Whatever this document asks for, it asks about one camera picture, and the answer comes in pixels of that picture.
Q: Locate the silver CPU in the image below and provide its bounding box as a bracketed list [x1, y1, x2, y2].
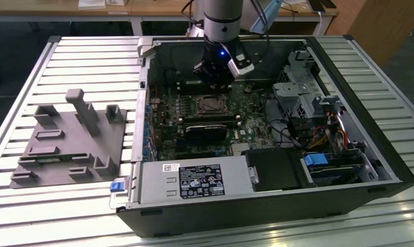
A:
[201, 98, 223, 111]

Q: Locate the metal socket cover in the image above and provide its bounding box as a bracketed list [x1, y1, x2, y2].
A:
[193, 95, 231, 115]

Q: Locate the CPU socket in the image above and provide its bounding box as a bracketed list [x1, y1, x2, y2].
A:
[193, 94, 233, 116]

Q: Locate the green motherboard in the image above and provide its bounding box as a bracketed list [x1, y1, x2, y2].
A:
[143, 79, 281, 162]

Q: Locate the black graphics card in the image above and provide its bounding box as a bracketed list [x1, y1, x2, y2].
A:
[183, 124, 229, 145]

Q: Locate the metal drive cage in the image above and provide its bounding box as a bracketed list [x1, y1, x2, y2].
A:
[271, 50, 342, 119]

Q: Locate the silver chipset heat sink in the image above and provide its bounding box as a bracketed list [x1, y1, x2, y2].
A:
[231, 143, 251, 155]

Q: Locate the black flat device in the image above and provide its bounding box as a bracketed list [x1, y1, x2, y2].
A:
[309, 0, 338, 13]

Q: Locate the black plastic drive box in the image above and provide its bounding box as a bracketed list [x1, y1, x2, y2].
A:
[243, 148, 317, 192]

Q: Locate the hard disk in blue carrier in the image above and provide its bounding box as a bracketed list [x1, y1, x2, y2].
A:
[303, 153, 366, 187]

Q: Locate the silver power supply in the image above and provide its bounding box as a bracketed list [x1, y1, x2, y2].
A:
[126, 155, 259, 209]

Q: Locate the grey parts rack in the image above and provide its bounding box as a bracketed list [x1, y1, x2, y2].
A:
[9, 89, 129, 190]

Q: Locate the wooden cabinet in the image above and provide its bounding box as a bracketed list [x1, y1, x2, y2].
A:
[326, 0, 414, 67]

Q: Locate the wooden desk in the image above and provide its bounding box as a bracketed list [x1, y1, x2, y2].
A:
[0, 0, 339, 37]

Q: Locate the black PC case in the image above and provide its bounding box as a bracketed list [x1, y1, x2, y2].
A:
[114, 34, 414, 239]

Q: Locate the long black cable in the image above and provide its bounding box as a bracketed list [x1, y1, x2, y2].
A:
[267, 118, 303, 149]

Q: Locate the coloured wire bundle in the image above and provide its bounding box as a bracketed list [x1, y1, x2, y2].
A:
[305, 123, 353, 152]

